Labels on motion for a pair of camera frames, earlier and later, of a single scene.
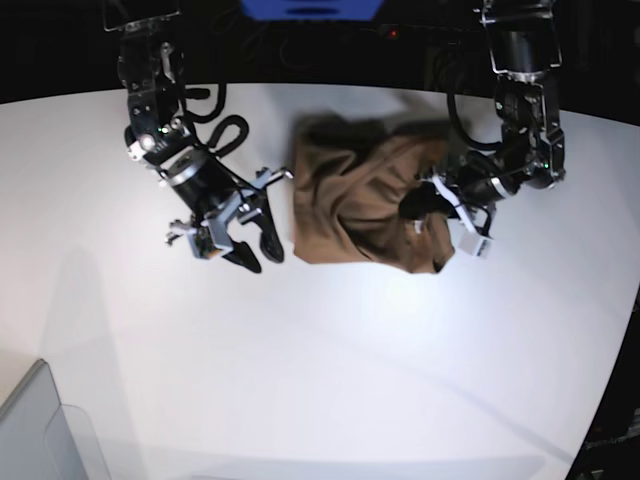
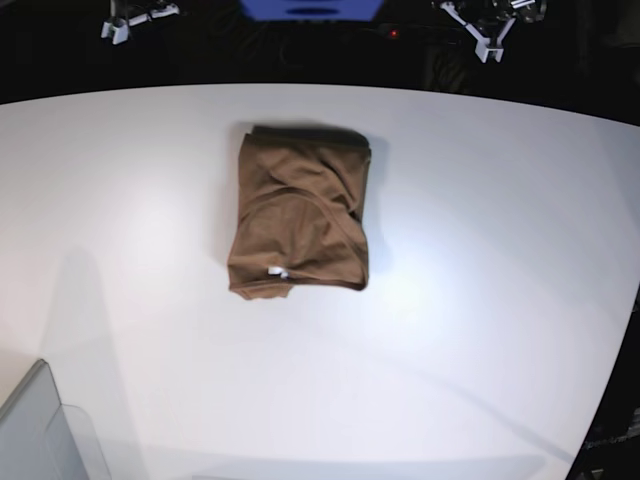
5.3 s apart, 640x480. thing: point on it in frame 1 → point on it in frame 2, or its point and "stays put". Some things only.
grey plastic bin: (44, 439) stays put
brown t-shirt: (349, 172) → (302, 211)
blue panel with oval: (312, 10) stays put
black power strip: (418, 32) stays put
